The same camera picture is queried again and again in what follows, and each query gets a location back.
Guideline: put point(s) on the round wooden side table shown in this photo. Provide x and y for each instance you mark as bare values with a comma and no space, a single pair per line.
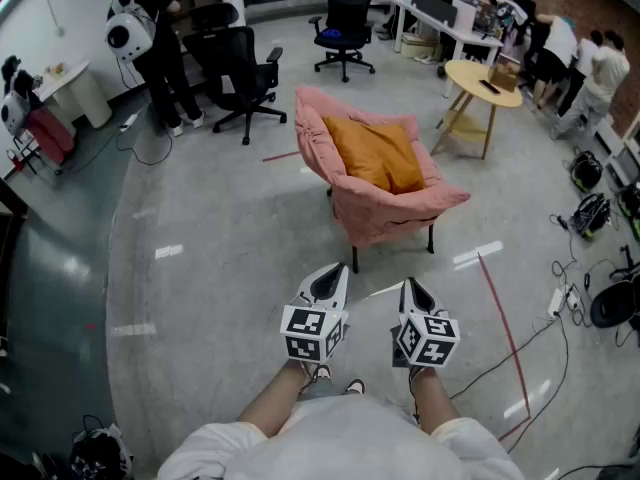
467,78

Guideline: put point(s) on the black and green backpack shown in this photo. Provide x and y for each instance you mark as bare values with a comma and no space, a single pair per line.
631,213
592,217
586,170

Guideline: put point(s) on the long white desk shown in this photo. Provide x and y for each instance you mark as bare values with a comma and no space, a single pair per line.
480,39

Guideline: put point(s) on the white panda-face backpack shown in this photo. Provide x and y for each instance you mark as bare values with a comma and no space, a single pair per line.
11,114

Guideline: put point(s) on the pink padded chair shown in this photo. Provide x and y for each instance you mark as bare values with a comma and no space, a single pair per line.
395,213

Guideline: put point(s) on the black mesh office chair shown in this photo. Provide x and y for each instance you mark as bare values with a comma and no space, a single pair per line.
232,63

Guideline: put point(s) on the black high-back office chair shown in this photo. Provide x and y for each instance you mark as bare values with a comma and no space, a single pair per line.
347,13

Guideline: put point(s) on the person's grey trousers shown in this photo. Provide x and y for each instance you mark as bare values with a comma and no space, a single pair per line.
320,392

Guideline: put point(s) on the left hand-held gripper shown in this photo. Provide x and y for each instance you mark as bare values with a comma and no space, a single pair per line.
305,325

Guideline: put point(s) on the person's shoe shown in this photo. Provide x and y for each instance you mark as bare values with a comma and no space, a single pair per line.
356,387
322,372

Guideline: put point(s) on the open cardboard box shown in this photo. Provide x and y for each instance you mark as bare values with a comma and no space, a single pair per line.
502,79

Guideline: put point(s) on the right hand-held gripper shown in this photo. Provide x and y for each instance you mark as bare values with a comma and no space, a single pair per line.
430,338

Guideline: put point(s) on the person's right shoe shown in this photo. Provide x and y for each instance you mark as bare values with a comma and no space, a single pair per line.
356,387

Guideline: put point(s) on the black round bag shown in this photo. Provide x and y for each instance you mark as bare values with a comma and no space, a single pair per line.
615,308

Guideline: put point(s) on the laptop with stickers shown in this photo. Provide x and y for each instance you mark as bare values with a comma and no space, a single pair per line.
486,18

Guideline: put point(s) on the black phone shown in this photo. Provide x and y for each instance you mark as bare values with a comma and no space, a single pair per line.
489,86

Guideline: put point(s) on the person's white shirt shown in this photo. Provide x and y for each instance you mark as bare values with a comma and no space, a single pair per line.
345,443

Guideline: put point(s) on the red stool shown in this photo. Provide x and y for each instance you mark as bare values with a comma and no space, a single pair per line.
47,135

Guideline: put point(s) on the beige storage box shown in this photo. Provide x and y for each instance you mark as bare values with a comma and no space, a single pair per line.
420,47

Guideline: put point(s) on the person's left shoe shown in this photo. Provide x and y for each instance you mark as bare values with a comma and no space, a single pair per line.
322,372

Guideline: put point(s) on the person's left forearm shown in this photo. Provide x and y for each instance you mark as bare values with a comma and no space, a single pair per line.
275,398

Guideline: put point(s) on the white round backpack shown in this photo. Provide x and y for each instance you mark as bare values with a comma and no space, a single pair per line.
127,33

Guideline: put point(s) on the white rounded table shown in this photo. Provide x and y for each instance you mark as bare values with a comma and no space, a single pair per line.
75,88

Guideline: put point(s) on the dark desk divider panel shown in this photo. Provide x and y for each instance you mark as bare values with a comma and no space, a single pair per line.
434,8

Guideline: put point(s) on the orange cushion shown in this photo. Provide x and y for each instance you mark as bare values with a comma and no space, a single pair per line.
377,155

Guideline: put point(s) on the person's right forearm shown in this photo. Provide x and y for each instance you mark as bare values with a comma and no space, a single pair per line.
435,403

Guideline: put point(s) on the small blue object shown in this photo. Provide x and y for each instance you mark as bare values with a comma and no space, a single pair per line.
331,33

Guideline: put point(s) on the white shelving unit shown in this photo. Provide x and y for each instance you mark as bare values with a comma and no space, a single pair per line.
622,160

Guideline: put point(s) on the small white power strip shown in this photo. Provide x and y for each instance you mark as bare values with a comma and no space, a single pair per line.
128,122

